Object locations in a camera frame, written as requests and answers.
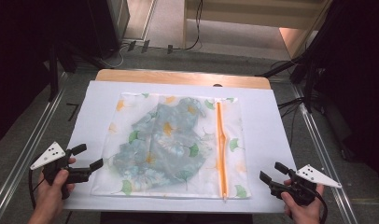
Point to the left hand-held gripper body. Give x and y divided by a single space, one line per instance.
49 155

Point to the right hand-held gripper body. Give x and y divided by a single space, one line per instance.
313 175

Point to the white leaf-print mesh laundry bag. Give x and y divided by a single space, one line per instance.
237 124

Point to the blue-green tie-dye garment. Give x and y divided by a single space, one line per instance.
165 146

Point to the person's right hand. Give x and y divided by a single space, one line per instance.
304 214

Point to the person's left hand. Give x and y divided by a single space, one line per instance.
49 199

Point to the white table mat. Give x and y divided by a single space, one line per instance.
265 130

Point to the black metal stand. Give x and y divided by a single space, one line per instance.
53 71
309 84

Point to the dark curtain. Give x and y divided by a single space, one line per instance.
13 62
358 77

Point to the wooden table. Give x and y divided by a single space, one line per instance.
178 77

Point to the dark metal cabinet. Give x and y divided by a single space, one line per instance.
113 25

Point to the light wooden shelf unit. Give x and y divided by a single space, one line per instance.
253 14

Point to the metal floor rail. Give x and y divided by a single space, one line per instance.
22 158
327 161

